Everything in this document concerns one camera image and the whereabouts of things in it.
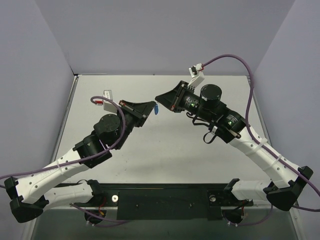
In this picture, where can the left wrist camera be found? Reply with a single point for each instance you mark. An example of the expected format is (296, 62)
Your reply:
(109, 105)

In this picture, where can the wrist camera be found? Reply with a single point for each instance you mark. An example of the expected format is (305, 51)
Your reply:
(109, 105)
(197, 76)

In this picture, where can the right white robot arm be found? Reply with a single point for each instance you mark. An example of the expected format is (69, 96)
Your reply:
(286, 179)

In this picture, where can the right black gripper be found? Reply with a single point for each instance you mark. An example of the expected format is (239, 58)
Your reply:
(179, 97)

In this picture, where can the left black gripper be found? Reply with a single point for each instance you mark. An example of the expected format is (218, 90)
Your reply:
(133, 111)

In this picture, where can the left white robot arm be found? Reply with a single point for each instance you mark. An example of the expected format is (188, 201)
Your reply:
(33, 192)

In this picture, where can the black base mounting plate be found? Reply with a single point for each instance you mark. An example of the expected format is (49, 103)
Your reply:
(167, 201)

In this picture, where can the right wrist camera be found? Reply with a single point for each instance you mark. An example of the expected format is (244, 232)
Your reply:
(197, 76)

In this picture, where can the blue key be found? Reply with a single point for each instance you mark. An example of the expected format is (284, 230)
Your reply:
(156, 109)

